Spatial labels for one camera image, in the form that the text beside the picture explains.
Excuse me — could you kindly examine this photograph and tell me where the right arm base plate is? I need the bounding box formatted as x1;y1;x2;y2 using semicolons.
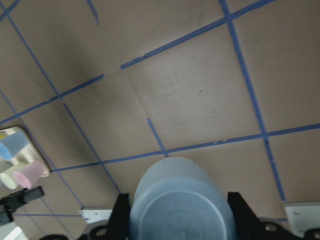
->
284;201;320;237

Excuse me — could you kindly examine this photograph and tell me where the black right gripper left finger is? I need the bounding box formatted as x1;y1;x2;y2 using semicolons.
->
105;193;131;240

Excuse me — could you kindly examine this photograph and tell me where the light blue ikea cup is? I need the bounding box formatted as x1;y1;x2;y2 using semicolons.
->
128;157;237;240

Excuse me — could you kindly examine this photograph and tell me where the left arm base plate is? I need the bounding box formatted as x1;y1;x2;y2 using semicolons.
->
79;206;113;224

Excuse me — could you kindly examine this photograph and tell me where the blue plastic cup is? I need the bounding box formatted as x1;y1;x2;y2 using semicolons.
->
0;131;28;161

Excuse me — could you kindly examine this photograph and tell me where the cream plastic tray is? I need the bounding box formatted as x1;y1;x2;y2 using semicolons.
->
0;126;51;178

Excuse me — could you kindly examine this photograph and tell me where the cream white plastic cup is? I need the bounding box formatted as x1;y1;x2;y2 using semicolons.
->
0;162;27;190

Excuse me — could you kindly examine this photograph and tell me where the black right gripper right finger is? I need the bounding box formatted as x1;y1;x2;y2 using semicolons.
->
227;192;263;240

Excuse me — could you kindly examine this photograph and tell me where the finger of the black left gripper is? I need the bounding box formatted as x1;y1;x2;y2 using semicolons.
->
0;186;44;208

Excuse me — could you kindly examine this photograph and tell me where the pink plastic cup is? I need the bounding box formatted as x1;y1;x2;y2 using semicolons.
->
12;160;47;189

